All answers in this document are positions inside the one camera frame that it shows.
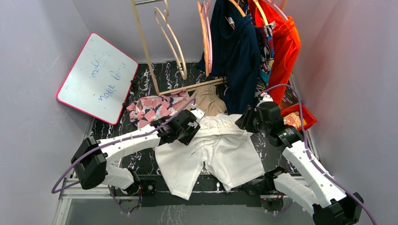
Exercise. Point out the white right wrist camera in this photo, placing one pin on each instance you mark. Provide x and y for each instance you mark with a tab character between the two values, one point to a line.
264	97

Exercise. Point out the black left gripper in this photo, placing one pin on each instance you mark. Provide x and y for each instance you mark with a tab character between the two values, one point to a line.
193	129

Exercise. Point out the white shorts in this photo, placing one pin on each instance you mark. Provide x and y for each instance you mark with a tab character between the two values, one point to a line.
220	146

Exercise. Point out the pink framed whiteboard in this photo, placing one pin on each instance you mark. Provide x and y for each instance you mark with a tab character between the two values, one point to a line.
99	80

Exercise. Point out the navy blue hanging shorts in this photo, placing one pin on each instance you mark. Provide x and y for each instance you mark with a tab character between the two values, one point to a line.
235	55

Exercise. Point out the pink shark print shorts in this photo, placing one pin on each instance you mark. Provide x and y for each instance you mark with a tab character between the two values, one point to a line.
150	108

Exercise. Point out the red plastic bin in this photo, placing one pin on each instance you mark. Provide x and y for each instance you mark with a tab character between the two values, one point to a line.
298	116

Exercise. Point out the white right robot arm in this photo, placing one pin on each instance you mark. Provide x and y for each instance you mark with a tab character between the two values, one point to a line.
325	201

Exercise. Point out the colourful print hanging shorts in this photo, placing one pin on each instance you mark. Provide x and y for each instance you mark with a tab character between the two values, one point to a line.
264	36

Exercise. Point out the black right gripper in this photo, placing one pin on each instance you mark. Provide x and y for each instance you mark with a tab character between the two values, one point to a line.
244	121

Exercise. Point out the pink and orange hanger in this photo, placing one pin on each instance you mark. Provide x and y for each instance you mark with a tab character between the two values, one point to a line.
203	8

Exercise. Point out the orange hanging shorts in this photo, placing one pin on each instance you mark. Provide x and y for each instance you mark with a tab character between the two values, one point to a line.
285	39

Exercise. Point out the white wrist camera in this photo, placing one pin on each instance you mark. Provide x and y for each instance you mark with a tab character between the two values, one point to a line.
264	97
198	113

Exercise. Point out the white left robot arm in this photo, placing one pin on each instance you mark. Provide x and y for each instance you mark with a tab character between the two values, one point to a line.
94	160

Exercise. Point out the beige shorts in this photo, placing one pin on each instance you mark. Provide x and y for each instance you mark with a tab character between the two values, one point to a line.
208	101

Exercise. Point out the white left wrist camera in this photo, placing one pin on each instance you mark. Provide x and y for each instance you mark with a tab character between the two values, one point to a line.
198	113

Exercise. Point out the coloured marker pack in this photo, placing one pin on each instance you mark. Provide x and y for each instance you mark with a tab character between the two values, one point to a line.
117	163

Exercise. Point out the dark book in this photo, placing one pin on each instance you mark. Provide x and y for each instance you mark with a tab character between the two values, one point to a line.
289	99

